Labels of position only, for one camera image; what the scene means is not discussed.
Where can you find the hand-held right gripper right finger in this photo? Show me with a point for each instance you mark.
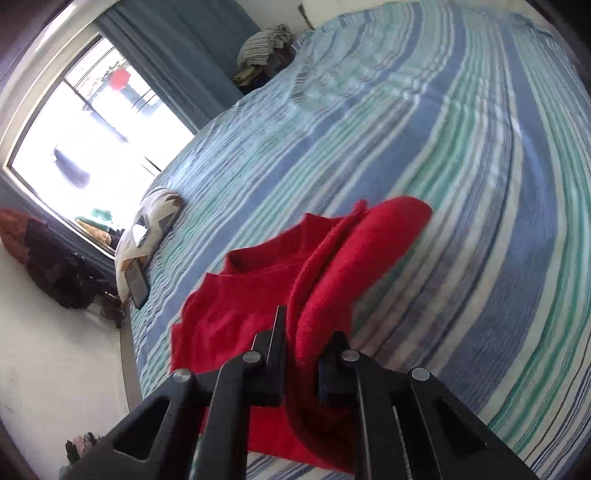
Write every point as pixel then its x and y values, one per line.
pixel 330 374

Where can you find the orange brown cloth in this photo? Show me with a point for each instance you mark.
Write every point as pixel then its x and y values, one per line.
pixel 16 233

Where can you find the shoes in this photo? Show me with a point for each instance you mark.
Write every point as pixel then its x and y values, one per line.
pixel 83 447

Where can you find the window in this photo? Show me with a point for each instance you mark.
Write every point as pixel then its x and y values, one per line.
pixel 92 138

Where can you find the dark tablet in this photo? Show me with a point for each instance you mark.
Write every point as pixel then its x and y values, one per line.
pixel 159 226

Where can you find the blue curtain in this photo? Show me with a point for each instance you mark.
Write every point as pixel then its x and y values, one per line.
pixel 184 55

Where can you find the dark bags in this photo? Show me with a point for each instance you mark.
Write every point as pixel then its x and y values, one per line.
pixel 64 272

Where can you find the pile of clothes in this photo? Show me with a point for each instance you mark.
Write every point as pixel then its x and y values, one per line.
pixel 263 46

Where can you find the black phone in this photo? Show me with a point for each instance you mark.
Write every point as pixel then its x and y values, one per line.
pixel 137 286

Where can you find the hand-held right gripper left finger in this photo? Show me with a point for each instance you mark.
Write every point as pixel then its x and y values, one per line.
pixel 274 364

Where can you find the striped bed sheet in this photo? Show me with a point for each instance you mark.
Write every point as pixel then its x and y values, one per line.
pixel 415 138

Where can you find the patterned cushion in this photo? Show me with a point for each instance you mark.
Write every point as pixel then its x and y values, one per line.
pixel 131 251

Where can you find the red sweater with white rabbit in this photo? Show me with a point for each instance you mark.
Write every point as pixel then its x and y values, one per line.
pixel 258 295

